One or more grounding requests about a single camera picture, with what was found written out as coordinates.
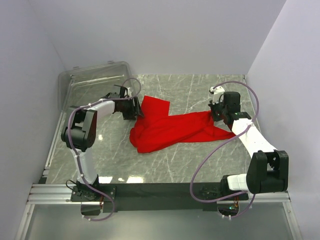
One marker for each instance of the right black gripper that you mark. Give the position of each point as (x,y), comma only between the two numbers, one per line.
(213,106)

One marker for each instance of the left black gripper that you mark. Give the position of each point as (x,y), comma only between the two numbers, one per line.
(134,110)

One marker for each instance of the red t shirt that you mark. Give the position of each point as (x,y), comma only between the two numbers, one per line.
(157,129)

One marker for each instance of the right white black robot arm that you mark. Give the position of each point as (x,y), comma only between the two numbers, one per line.
(268,171)

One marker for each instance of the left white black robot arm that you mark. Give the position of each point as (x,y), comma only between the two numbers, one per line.
(79,134)

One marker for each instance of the clear plastic storage bin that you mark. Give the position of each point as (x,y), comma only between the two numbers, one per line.
(80,86)

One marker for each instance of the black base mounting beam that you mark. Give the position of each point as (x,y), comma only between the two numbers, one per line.
(136,197)

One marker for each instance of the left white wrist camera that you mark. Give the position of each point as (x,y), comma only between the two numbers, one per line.
(120,91)

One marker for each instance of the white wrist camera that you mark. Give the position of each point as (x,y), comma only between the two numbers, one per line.
(216,93)
(120,91)

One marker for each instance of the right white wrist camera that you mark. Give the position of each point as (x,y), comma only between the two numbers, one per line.
(216,93)

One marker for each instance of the aluminium extrusion frame rail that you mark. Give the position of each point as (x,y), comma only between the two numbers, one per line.
(59,194)

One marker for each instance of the right aluminium side rail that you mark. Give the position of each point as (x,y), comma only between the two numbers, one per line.
(292,221)

